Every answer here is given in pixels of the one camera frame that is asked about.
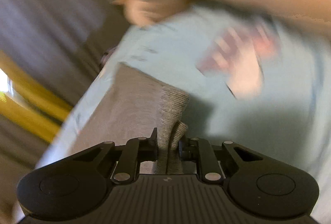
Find grey sweatpants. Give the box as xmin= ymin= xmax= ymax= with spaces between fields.
xmin=70 ymin=63 xmax=189 ymax=174

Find light blue mushroom bedsheet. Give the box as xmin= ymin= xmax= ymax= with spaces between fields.
xmin=11 ymin=5 xmax=331 ymax=224

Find yellow curtain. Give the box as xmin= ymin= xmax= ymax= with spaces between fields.
xmin=0 ymin=52 xmax=72 ymax=143

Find grey curtain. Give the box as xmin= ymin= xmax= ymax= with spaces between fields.
xmin=0 ymin=0 xmax=135 ymax=183

